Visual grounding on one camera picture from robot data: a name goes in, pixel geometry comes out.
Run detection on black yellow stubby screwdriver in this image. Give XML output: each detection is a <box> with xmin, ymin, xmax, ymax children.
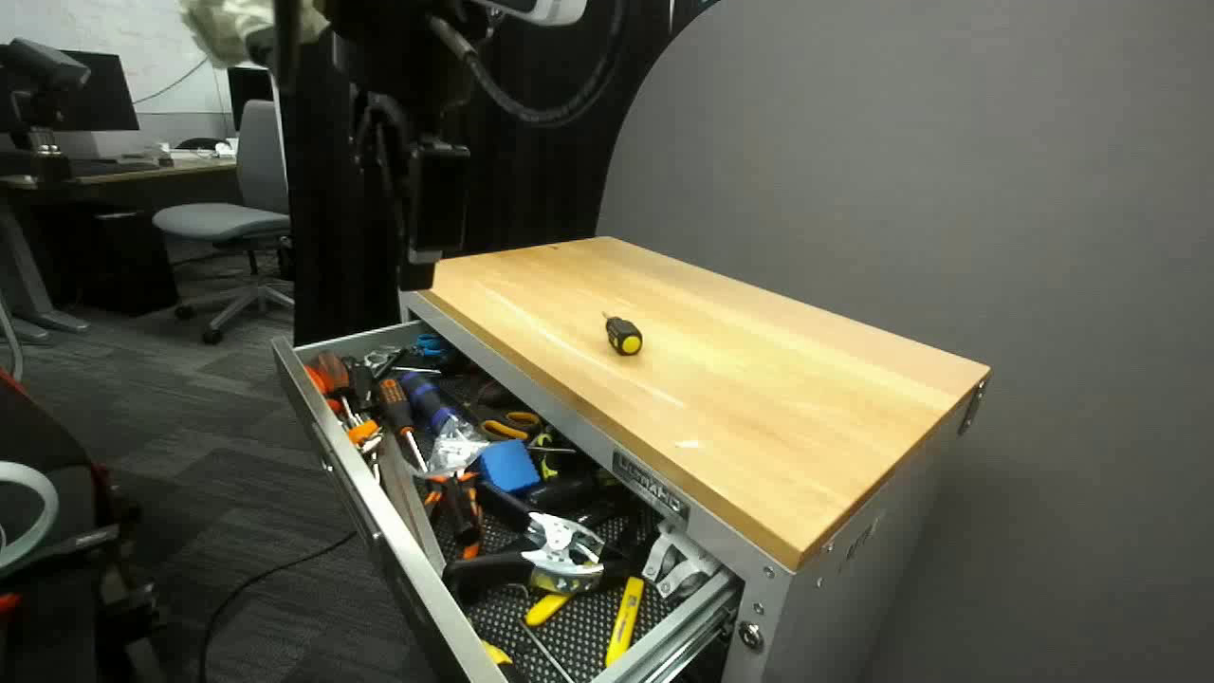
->
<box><xmin>598</xmin><ymin>312</ymin><xmax>647</xmax><ymax>360</ymax></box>

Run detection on black cabinet brand badge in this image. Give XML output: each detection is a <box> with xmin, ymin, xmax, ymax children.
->
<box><xmin>608</xmin><ymin>447</ymin><xmax>694</xmax><ymax>524</ymax></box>

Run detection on black floor cable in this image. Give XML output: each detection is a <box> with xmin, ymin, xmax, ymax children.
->
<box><xmin>193</xmin><ymin>524</ymin><xmax>365</xmax><ymax>683</ymax></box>

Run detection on short yellow tool handle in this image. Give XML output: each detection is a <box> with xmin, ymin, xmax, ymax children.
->
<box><xmin>521</xmin><ymin>586</ymin><xmax>577</xmax><ymax>633</ymax></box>

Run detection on silver drawer slide rail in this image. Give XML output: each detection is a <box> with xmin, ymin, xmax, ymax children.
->
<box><xmin>590</xmin><ymin>564</ymin><xmax>742</xmax><ymax>683</ymax></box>

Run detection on silver white metal tool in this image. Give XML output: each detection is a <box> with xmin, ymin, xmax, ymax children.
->
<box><xmin>637</xmin><ymin>524</ymin><xmax>712</xmax><ymax>604</ymax></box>

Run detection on black tilted monitor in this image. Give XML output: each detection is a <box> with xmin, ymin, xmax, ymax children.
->
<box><xmin>0</xmin><ymin>34</ymin><xmax>95</xmax><ymax>145</ymax></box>

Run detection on wooden office desk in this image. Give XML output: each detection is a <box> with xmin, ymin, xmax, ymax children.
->
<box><xmin>0</xmin><ymin>146</ymin><xmax>243</xmax><ymax>338</ymax></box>

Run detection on blue clear-tipped tool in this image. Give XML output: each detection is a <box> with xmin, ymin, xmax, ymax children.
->
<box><xmin>397</xmin><ymin>373</ymin><xmax>488</xmax><ymax>471</ymax></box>

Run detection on metal drawer holding tools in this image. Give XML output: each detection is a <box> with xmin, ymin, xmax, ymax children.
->
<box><xmin>270</xmin><ymin>314</ymin><xmax>751</xmax><ymax>683</ymax></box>

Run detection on orange black screwdriver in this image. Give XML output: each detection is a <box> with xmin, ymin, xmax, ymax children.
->
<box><xmin>375</xmin><ymin>373</ymin><xmax>431</xmax><ymax>473</ymax></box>

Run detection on grey fabric backdrop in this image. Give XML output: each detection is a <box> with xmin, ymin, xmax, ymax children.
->
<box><xmin>590</xmin><ymin>0</ymin><xmax>1214</xmax><ymax>683</ymax></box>

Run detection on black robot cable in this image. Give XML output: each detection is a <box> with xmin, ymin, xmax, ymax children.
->
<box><xmin>429</xmin><ymin>0</ymin><xmax>631</xmax><ymax>127</ymax></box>

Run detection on silver metal clamp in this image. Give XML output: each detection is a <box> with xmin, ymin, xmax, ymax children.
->
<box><xmin>516</xmin><ymin>508</ymin><xmax>609</xmax><ymax>586</ymax></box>

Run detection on black desk monitor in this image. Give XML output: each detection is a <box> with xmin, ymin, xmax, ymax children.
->
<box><xmin>224</xmin><ymin>63</ymin><xmax>279</xmax><ymax>127</ymax></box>
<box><xmin>49</xmin><ymin>45</ymin><xmax>144</xmax><ymax>131</ymax></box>

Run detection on blue plastic block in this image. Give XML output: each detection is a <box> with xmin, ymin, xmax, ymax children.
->
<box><xmin>475</xmin><ymin>436</ymin><xmax>546</xmax><ymax>500</ymax></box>

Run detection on black mesh drawer liner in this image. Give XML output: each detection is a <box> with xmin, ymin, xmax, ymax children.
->
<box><xmin>466</xmin><ymin>583</ymin><xmax>661</xmax><ymax>683</ymax></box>

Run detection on orange black pliers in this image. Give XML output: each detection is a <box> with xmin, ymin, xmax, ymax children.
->
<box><xmin>422</xmin><ymin>466</ymin><xmax>488</xmax><ymax>562</ymax></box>

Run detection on red handled tool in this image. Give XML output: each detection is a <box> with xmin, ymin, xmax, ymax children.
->
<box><xmin>302</xmin><ymin>351</ymin><xmax>358</xmax><ymax>402</ymax></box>

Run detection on grey office chair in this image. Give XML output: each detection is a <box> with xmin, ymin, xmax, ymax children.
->
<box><xmin>147</xmin><ymin>93</ymin><xmax>298</xmax><ymax>350</ymax></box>

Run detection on grey metal tool cabinet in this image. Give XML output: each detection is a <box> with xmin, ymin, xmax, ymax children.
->
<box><xmin>393</xmin><ymin>231</ymin><xmax>998</xmax><ymax>683</ymax></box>

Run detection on long yellow tool handle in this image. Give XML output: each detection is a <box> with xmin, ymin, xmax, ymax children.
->
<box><xmin>603</xmin><ymin>571</ymin><xmax>654</xmax><ymax>670</ymax></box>

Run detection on white hose loop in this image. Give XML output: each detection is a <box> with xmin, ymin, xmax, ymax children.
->
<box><xmin>0</xmin><ymin>456</ymin><xmax>64</xmax><ymax>575</ymax></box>

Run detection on wooden cabinet countertop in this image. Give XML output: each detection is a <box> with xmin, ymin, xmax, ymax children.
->
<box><xmin>429</xmin><ymin>231</ymin><xmax>995</xmax><ymax>571</ymax></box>

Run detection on black red equipment stand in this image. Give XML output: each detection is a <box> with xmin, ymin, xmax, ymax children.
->
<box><xmin>0</xmin><ymin>373</ymin><xmax>168</xmax><ymax>683</ymax></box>

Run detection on yellow handled pliers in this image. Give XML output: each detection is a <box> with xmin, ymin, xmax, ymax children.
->
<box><xmin>477</xmin><ymin>407</ymin><xmax>546</xmax><ymax>447</ymax></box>

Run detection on black under-desk pedestal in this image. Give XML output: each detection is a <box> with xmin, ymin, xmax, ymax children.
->
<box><xmin>72</xmin><ymin>204</ymin><xmax>182</xmax><ymax>319</ymax></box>

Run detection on small blue tool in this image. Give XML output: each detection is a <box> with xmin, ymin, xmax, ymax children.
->
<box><xmin>410</xmin><ymin>330</ymin><xmax>451</xmax><ymax>373</ymax></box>

